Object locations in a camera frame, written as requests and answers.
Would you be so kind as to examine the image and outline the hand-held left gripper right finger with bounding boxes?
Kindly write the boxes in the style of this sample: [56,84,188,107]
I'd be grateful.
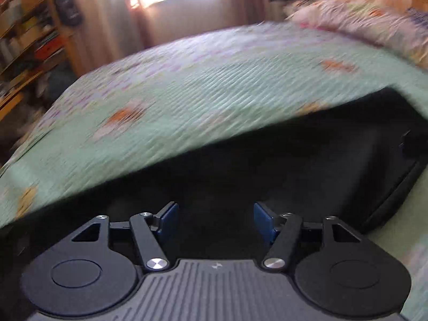
[253,202,362,271]

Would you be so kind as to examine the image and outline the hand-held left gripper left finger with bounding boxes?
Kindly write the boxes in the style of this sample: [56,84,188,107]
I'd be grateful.
[71,201,179,271]

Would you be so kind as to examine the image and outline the black sweatpants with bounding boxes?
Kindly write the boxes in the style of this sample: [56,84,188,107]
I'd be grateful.
[0,87,428,268]

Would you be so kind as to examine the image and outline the green quilted bee bedspread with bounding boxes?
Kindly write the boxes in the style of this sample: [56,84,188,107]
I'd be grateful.
[0,2,428,321]

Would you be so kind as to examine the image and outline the floral white duvet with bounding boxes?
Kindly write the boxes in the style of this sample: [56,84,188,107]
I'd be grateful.
[288,0,428,71]

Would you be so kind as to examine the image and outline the wooden bookshelf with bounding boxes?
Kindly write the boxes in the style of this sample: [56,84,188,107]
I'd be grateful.
[0,0,84,121]

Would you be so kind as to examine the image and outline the black hanging bag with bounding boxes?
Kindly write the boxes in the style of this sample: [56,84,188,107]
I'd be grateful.
[53,0,82,27]

